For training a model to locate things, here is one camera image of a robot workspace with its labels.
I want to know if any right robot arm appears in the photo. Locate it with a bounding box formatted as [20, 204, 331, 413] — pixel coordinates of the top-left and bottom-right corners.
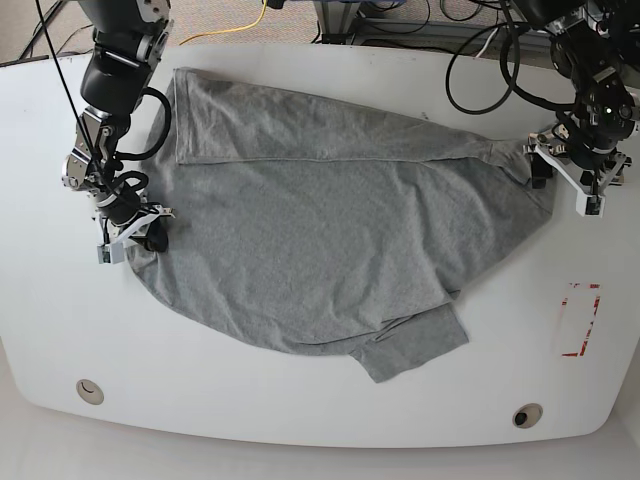
[61, 1, 172, 264]

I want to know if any red tape rectangle marking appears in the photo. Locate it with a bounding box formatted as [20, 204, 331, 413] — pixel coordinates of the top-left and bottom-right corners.
[553, 283, 601, 358]

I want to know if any left table cable grommet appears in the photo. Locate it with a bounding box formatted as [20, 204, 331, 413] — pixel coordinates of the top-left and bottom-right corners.
[76, 379, 105, 406]

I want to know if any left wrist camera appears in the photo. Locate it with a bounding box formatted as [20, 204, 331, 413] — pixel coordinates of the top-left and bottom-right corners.
[575, 188, 606, 218]

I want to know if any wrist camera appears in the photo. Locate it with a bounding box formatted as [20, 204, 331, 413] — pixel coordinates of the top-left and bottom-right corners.
[575, 188, 606, 218]
[97, 242, 125, 265]

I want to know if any yellow cable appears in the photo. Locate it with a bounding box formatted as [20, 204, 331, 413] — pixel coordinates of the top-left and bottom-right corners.
[178, 0, 266, 47]

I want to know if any aluminium frame stand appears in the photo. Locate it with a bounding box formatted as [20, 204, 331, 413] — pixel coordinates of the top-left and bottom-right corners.
[316, 0, 601, 76]

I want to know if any grey t-shirt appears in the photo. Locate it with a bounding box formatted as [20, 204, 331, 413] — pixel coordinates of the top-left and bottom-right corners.
[127, 68, 556, 383]

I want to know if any table cable grommet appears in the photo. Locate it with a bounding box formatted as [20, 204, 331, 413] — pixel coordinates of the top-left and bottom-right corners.
[76, 379, 105, 406]
[512, 403, 544, 429]

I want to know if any right table cable grommet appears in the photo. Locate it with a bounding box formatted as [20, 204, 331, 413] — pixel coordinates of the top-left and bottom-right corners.
[512, 403, 544, 429]

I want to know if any black floor cable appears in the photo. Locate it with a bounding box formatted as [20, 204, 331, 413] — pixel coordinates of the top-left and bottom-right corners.
[19, 0, 96, 60]

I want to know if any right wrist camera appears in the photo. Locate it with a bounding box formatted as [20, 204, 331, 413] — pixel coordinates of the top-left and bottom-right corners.
[97, 242, 125, 265]

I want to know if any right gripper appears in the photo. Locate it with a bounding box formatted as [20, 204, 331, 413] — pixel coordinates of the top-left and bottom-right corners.
[93, 187, 173, 253]

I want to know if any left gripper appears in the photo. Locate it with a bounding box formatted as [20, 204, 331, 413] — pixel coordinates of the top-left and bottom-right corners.
[523, 130, 631, 196]

